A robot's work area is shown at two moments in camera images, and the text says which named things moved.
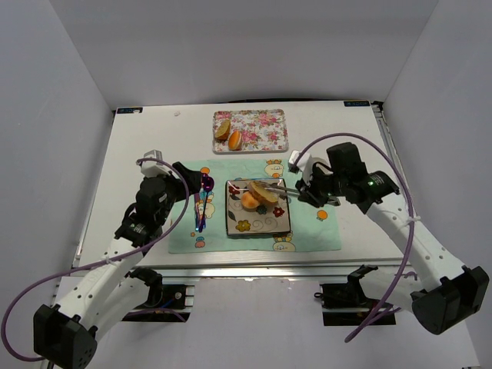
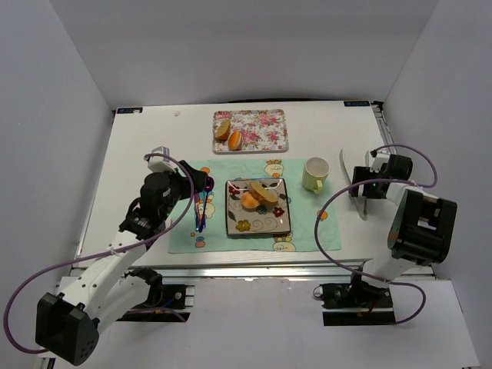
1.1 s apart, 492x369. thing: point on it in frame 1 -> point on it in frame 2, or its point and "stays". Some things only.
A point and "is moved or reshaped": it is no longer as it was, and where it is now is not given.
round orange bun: [248, 203] stays
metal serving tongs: [332, 200] is moved or reshaped
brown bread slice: [261, 193] stays
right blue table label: [357, 104] stays
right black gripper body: [307, 190] -> [359, 181]
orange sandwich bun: [234, 141] stays
